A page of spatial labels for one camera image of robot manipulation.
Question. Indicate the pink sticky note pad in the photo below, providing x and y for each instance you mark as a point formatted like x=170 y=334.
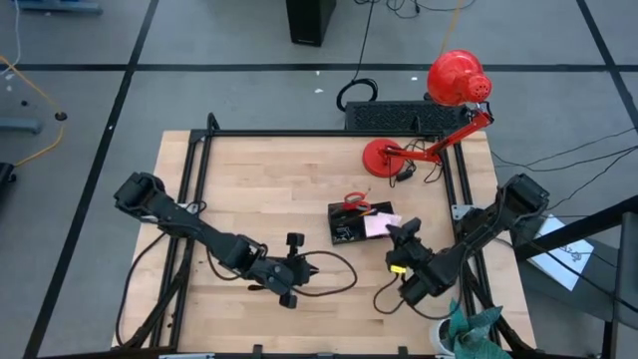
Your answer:
x=379 y=224

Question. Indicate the teal plant in white pot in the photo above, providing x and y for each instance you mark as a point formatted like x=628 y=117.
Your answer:
x=468 y=334

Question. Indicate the black metal stand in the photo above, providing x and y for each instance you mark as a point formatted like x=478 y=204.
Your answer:
x=573 y=232

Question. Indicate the grey-blue equipment base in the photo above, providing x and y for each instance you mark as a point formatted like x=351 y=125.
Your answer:
x=60 y=7

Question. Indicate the black tower case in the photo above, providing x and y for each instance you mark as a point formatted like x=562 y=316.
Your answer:
x=309 y=20

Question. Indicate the black aluminium frame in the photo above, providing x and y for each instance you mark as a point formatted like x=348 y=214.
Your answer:
x=319 y=133

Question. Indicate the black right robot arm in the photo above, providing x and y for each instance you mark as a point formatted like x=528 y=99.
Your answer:
x=478 y=234

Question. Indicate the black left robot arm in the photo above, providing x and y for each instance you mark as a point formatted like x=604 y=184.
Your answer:
x=199 y=232

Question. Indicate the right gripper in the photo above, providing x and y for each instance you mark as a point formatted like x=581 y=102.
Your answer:
x=411 y=256

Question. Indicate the black desk organizer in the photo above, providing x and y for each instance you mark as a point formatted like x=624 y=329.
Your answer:
x=332 y=213

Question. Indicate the red desk lamp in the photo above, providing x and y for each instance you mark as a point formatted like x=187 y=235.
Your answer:
x=456 y=75

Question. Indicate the white paper sheet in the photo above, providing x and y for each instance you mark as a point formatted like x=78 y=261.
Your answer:
x=563 y=264

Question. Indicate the black perforated metal box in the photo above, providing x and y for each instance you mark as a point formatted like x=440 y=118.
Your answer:
x=399 y=115

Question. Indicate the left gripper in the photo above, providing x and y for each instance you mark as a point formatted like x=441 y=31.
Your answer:
x=284 y=274

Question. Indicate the grey metal foot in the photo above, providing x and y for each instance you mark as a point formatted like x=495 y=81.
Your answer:
x=20 y=124

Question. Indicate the small black floor disc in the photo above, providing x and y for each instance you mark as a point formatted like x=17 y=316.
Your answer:
x=61 y=116

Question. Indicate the table-level camera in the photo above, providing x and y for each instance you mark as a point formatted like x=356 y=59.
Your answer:
x=187 y=356

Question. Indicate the black caster wheel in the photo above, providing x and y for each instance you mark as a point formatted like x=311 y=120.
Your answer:
x=5 y=172

